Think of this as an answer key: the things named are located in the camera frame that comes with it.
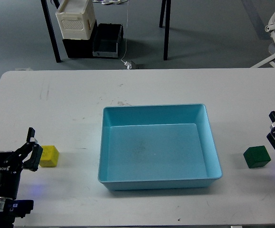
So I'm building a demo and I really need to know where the thin white cable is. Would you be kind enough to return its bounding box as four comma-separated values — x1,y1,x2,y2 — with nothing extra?
121,0,130,64

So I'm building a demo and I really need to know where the yellow block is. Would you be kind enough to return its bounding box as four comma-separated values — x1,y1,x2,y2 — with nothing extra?
39,145,59,167

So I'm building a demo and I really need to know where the black table leg left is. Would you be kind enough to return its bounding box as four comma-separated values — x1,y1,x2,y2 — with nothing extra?
40,0,61,63

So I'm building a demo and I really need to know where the white power adapter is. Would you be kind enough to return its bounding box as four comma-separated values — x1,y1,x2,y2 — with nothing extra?
124,61,138,70

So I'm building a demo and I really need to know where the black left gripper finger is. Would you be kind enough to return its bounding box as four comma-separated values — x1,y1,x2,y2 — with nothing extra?
8,127,43,171

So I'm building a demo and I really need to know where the black table leg right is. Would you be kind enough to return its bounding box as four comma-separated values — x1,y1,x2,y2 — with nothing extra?
159,0,171,61

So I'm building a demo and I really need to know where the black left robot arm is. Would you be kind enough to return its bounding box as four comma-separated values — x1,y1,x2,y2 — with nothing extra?
0,127,43,228

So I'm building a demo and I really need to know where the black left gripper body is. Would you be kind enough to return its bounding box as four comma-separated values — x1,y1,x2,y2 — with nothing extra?
0,151,24,199

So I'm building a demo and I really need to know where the black open storage bin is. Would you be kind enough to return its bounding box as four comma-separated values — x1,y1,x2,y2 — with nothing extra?
93,23,123,58

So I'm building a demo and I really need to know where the green block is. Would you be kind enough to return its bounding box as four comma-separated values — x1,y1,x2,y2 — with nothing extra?
243,145,271,169

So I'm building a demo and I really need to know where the black crate under white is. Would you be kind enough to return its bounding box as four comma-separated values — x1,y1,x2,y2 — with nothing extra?
62,21,98,58

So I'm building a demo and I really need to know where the black table leg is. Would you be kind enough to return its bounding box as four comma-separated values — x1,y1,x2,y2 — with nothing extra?
159,0,171,61
40,0,61,63

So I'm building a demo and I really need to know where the white plastic crate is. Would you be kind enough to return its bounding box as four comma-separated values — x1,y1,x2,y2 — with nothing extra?
56,0,96,40

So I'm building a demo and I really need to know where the light blue plastic box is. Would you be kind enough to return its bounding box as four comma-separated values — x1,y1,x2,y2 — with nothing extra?
98,104,222,190

